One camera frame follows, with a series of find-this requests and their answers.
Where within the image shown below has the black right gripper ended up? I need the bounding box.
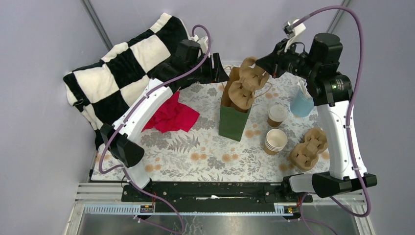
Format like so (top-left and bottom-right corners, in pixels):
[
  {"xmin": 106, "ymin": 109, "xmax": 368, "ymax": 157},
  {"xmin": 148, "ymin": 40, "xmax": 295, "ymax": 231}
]
[{"xmin": 255, "ymin": 38, "xmax": 319, "ymax": 80}]

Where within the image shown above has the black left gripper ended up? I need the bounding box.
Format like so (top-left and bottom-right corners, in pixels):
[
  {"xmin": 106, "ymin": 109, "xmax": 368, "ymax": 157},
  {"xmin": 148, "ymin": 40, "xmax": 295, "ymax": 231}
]
[{"xmin": 186, "ymin": 52, "xmax": 229, "ymax": 84}]

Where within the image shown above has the brown pulp cup carrier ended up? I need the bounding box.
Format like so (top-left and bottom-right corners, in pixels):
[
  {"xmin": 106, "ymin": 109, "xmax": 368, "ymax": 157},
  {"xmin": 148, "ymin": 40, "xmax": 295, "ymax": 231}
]
[{"xmin": 228, "ymin": 56, "xmax": 270, "ymax": 110}]

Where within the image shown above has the green paper bag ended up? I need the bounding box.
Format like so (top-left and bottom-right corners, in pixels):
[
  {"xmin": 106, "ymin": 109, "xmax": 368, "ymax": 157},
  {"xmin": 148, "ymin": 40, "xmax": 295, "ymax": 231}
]
[{"xmin": 219, "ymin": 67, "xmax": 258, "ymax": 141}]

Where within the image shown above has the brown paper coffee cup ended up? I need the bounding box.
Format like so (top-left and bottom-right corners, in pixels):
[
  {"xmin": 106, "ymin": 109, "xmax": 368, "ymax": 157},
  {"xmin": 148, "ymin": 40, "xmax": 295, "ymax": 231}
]
[{"xmin": 267, "ymin": 104, "xmax": 288, "ymax": 127}]

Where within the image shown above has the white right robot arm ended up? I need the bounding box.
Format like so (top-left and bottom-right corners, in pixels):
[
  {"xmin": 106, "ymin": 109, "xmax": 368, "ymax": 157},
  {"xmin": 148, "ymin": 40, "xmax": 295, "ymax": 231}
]
[{"xmin": 256, "ymin": 33, "xmax": 378, "ymax": 202}]

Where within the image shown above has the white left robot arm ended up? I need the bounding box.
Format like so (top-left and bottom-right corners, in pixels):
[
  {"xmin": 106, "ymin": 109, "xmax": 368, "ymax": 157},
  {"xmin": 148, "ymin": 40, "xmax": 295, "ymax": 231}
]
[{"xmin": 100, "ymin": 36, "xmax": 229, "ymax": 201}]

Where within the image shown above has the blue cup of straws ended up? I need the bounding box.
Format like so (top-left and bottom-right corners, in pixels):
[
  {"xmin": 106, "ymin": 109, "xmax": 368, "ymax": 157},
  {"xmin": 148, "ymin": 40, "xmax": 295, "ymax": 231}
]
[{"xmin": 290, "ymin": 80, "xmax": 314, "ymax": 118}]

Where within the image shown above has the red cloth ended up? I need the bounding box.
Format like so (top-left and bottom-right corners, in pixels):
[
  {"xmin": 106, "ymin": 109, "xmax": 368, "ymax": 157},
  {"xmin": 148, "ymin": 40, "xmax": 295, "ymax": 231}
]
[{"xmin": 143, "ymin": 91, "xmax": 200, "ymax": 133}]

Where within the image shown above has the stack of brown paper cups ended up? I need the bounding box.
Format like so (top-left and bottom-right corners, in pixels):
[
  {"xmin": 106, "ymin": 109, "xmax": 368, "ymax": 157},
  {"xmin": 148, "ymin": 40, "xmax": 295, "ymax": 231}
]
[{"xmin": 264, "ymin": 129, "xmax": 288, "ymax": 155}]

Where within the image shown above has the floral patterned table mat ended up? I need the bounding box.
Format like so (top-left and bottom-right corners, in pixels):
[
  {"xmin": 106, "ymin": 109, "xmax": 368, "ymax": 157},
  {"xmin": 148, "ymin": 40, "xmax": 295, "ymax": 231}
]
[{"xmin": 91, "ymin": 64, "xmax": 331, "ymax": 183}]

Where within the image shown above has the black white checkered pillow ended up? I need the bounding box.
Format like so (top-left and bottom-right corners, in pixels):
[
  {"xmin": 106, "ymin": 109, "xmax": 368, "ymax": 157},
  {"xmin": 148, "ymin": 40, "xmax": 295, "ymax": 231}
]
[{"xmin": 63, "ymin": 13, "xmax": 191, "ymax": 149}]

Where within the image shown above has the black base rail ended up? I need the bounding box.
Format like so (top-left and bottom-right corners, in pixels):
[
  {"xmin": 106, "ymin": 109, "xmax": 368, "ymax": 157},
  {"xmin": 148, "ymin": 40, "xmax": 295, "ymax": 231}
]
[{"xmin": 121, "ymin": 181, "xmax": 314, "ymax": 213}]

